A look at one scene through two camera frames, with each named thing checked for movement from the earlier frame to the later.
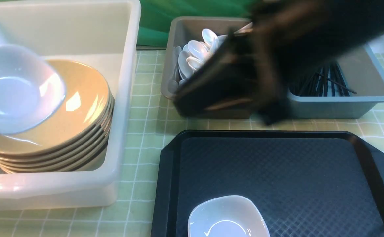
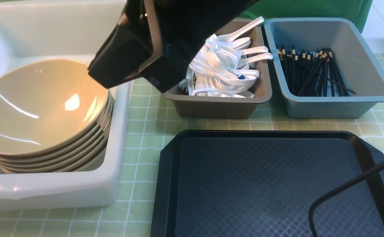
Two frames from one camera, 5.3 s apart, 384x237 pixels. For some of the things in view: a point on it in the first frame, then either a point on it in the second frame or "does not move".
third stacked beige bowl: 86,152 does not move
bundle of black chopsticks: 328,81 does not move
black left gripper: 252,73 to 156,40
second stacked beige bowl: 54,155 does not move
